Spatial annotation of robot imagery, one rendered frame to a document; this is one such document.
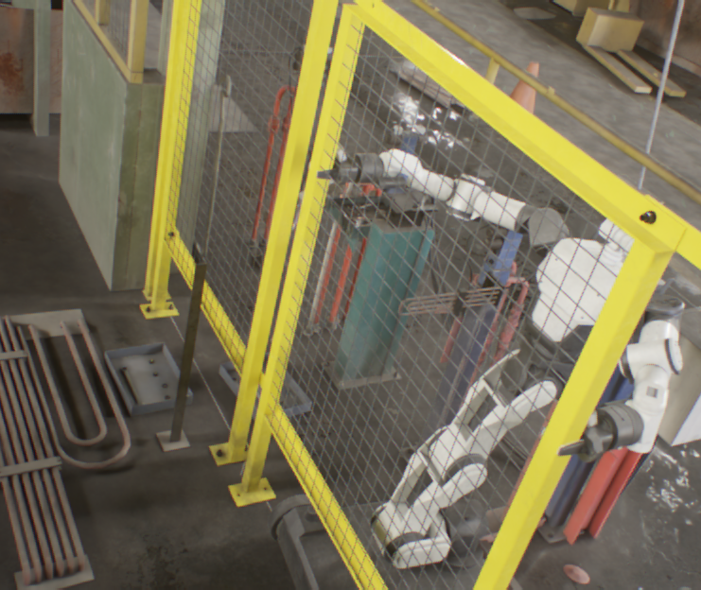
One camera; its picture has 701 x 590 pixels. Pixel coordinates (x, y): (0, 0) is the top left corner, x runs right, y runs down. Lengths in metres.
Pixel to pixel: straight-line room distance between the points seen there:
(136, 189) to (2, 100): 1.70
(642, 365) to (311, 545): 1.31
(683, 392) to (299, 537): 1.38
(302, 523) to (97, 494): 0.75
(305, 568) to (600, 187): 1.70
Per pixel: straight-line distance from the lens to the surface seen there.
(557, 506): 3.56
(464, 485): 2.74
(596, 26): 9.75
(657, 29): 10.45
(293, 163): 2.68
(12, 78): 5.43
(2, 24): 5.31
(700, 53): 10.16
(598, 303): 2.44
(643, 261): 1.58
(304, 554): 2.95
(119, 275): 4.16
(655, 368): 2.15
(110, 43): 3.96
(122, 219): 4.00
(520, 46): 9.36
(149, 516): 3.23
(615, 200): 1.68
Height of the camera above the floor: 2.44
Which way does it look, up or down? 33 degrees down
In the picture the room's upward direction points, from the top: 15 degrees clockwise
